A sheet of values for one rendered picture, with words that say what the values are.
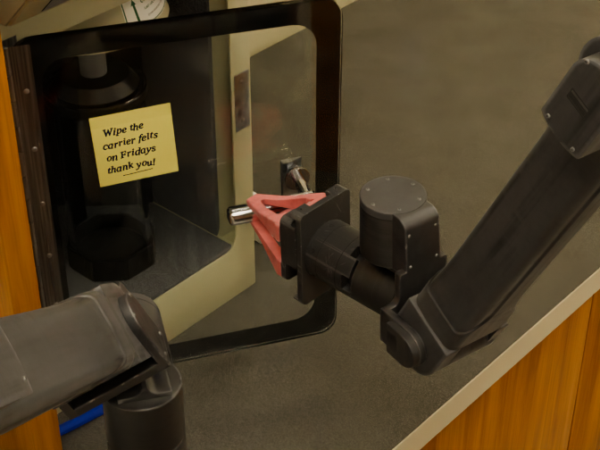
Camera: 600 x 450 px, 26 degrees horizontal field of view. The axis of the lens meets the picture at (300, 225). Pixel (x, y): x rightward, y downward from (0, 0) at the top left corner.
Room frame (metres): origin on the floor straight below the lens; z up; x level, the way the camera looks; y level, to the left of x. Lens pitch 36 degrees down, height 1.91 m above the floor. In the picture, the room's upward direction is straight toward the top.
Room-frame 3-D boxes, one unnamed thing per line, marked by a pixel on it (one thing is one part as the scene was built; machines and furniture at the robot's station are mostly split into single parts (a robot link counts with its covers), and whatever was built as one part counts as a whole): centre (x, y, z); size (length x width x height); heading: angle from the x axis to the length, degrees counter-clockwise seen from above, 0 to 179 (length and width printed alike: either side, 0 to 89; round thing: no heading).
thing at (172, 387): (0.68, 0.11, 1.27); 0.07 x 0.06 x 0.07; 14
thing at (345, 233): (0.95, -0.04, 1.20); 0.07 x 0.07 x 0.10; 45
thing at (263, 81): (1.05, 0.11, 1.19); 0.30 x 0.01 x 0.40; 107
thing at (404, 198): (0.88, -0.09, 1.24); 0.12 x 0.09 x 0.11; 34
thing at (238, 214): (1.04, 0.03, 1.20); 0.10 x 0.05 x 0.03; 107
